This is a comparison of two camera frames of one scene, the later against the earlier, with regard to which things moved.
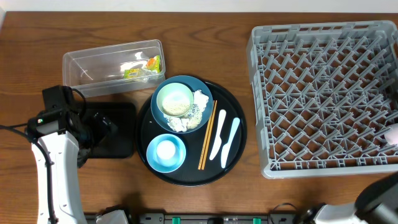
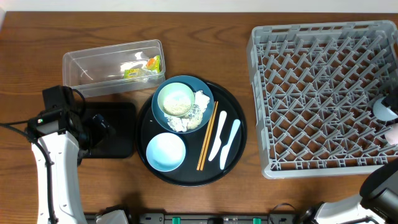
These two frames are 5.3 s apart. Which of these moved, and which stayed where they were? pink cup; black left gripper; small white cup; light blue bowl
Moved: small white cup
Stayed: black left gripper; pink cup; light blue bowl
